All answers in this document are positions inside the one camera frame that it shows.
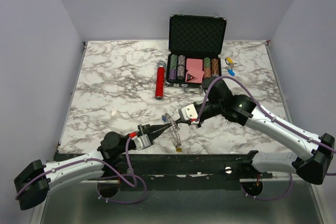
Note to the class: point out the blue key tag far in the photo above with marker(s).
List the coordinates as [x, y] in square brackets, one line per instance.
[231, 72]

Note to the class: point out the red glitter microphone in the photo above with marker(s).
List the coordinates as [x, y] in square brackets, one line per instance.
[160, 77]

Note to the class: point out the black poker chip case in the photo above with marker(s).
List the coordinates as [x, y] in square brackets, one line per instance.
[195, 37]

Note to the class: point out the orange blue chip stack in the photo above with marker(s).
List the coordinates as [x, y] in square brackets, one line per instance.
[180, 72]
[181, 60]

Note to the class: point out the orange blue lower chip stack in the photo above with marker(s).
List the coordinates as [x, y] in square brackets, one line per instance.
[180, 72]

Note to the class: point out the purple chip stack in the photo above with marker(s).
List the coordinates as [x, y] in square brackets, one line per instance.
[172, 75]

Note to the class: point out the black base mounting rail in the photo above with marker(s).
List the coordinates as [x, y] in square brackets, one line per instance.
[194, 172]

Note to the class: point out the black triangular all-in button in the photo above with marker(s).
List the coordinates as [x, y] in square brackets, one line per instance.
[189, 77]

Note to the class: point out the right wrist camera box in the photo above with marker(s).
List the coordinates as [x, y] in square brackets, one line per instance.
[189, 113]

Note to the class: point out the green blue chip stack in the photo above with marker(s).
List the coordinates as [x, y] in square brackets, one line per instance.
[173, 62]

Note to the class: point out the loose pink playing cards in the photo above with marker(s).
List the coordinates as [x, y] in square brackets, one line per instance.
[196, 73]

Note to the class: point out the orange black chip stack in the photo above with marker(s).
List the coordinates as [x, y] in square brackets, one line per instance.
[215, 67]

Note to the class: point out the round metal keyring disc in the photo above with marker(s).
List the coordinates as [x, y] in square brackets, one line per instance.
[173, 131]

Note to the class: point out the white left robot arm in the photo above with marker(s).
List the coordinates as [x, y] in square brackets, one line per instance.
[38, 180]

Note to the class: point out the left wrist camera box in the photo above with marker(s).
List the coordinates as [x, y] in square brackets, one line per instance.
[142, 142]

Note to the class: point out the red chip stack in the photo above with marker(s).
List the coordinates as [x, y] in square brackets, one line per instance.
[207, 72]

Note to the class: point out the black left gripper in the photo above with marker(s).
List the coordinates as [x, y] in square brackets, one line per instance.
[147, 128]

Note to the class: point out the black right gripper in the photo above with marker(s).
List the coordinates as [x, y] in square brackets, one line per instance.
[180, 120]

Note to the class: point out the pink playing card deck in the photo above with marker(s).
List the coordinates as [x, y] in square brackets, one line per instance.
[196, 64]

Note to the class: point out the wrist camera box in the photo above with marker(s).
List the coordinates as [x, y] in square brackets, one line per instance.
[189, 113]
[142, 142]

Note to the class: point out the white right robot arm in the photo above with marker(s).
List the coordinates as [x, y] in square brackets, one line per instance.
[310, 154]

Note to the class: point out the green chip stack right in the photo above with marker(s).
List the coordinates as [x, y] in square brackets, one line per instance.
[207, 62]

